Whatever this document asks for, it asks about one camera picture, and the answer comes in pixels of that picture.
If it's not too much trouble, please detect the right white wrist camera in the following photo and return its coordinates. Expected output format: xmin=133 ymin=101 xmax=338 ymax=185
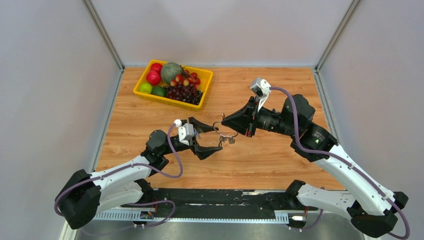
xmin=249 ymin=77 xmax=271 ymax=112

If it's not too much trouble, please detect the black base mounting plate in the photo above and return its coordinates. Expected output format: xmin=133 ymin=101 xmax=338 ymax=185
xmin=124 ymin=188 xmax=314 ymax=225

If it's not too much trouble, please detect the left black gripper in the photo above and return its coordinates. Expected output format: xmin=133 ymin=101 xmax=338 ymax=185
xmin=161 ymin=117 xmax=223 ymax=160

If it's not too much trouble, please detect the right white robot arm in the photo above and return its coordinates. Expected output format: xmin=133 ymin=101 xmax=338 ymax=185
xmin=221 ymin=94 xmax=408 ymax=238

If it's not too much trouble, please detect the light green lime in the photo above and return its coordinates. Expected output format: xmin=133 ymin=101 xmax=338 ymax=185
xmin=138 ymin=82 xmax=153 ymax=94

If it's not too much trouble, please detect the red apple front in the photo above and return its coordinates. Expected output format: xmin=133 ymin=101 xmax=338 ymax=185
xmin=146 ymin=70 xmax=162 ymax=86

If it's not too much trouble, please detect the large silver keyring with clips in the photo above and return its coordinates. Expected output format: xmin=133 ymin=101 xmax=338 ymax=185
xmin=212 ymin=113 xmax=239 ymax=147

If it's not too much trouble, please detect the purple grape bunch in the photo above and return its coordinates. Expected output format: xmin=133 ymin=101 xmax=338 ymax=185
xmin=164 ymin=84 xmax=203 ymax=106

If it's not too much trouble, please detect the red lychee cluster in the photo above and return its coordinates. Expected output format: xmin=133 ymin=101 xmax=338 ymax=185
xmin=170 ymin=70 xmax=201 ymax=90

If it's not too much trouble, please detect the dark green lime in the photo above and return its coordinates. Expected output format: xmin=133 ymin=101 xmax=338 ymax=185
xmin=151 ymin=86 xmax=168 ymax=98

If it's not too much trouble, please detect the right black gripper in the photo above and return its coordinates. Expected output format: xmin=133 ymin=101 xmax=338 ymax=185
xmin=221 ymin=95 xmax=299 ymax=138

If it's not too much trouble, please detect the pile of coloured tagged keys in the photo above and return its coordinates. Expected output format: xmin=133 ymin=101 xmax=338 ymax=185
xmin=194 ymin=129 xmax=201 ymax=139

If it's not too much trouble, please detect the red apple back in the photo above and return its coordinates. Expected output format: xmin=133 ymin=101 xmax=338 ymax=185
xmin=150 ymin=62 xmax=163 ymax=75

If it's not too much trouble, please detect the red apple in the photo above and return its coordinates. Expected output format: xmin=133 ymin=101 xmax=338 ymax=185
xmin=150 ymin=62 xmax=163 ymax=75
xmin=146 ymin=70 xmax=162 ymax=86

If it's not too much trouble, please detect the green melon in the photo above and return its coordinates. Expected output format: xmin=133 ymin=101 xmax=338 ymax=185
xmin=160 ymin=62 xmax=183 ymax=85

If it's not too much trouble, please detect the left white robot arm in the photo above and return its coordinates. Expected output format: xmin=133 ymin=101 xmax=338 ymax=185
xmin=54 ymin=117 xmax=222 ymax=230

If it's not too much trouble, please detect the aluminium frame rail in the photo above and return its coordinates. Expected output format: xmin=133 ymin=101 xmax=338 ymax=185
xmin=62 ymin=187 xmax=332 ymax=224

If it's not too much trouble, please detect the yellow plastic tray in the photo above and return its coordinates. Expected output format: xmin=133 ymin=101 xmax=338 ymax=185
xmin=133 ymin=59 xmax=213 ymax=111

